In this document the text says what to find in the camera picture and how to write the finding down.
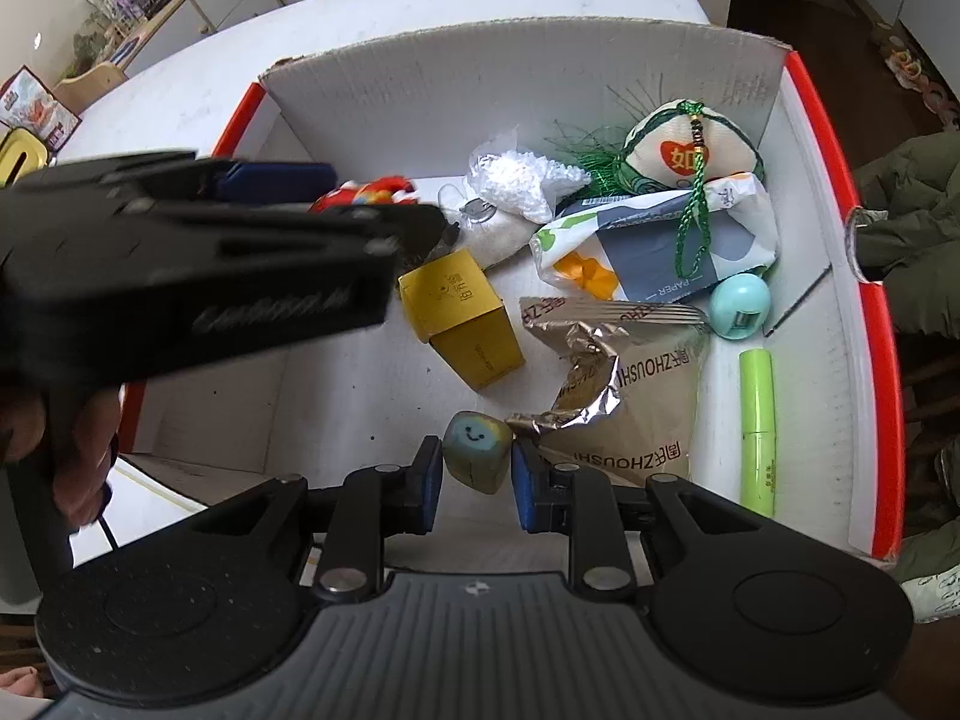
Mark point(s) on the pile of shoes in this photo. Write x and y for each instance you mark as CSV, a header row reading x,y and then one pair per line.
x,y
909,73

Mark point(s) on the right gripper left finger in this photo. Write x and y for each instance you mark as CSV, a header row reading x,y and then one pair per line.
x,y
370,506

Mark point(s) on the person's left hand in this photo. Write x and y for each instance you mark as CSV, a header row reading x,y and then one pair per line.
x,y
82,460

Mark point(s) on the yellow small box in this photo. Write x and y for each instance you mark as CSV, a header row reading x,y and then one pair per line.
x,y
451,305

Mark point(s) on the white fluffy pouch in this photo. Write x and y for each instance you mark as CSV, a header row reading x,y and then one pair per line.
x,y
507,194

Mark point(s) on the smiley foam cube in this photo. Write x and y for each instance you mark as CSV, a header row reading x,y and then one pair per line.
x,y
476,450

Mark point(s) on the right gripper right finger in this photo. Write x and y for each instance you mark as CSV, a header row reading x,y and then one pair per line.
x,y
578,503

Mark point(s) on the light blue egg toy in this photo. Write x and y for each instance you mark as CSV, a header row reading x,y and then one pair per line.
x,y
739,306

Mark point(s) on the white blue tissue pack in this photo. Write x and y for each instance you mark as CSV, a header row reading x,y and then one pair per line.
x,y
622,248

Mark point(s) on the green embroidered sachet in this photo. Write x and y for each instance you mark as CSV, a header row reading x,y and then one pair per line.
x,y
680,145

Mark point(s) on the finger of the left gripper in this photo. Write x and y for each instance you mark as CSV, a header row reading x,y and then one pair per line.
x,y
419,233
184,175

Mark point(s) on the red plush toy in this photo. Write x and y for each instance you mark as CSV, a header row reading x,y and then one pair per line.
x,y
389,190

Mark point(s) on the white drawer cabinet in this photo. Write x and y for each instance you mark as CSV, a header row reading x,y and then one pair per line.
x,y
177,26

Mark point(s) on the red white cardboard box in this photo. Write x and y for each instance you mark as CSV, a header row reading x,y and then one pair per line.
x,y
416,104

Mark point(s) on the green tube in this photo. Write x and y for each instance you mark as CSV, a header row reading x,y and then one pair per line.
x,y
758,426

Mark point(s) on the green padded jacket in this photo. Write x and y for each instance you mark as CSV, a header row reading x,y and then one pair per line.
x,y
905,237

